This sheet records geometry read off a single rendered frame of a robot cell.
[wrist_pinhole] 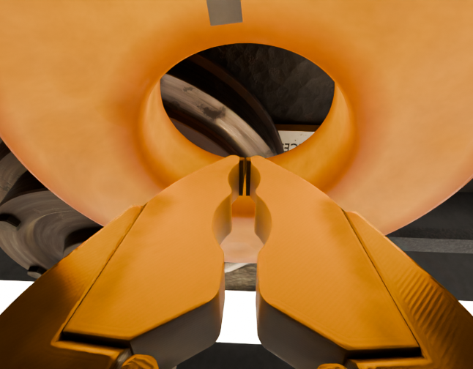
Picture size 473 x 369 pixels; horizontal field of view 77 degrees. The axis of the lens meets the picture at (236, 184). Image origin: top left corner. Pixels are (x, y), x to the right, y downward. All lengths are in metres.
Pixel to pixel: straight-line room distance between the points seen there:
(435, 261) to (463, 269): 0.65
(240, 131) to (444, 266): 9.08
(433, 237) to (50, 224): 5.85
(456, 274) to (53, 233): 9.18
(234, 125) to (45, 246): 0.29
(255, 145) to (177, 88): 0.11
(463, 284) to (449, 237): 3.25
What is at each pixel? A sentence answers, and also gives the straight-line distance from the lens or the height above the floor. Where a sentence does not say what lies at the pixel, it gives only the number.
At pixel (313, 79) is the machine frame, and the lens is 0.48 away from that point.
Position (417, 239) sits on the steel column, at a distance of 5.90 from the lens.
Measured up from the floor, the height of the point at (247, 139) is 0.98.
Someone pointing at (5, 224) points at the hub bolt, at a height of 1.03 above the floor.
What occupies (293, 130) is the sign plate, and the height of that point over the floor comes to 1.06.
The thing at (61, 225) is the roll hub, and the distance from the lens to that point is 0.41.
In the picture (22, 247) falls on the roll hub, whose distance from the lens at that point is 0.47.
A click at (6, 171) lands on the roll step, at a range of 0.43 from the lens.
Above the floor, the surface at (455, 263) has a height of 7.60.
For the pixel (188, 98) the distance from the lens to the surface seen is 0.32.
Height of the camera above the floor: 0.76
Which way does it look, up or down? 47 degrees up
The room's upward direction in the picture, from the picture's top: 180 degrees counter-clockwise
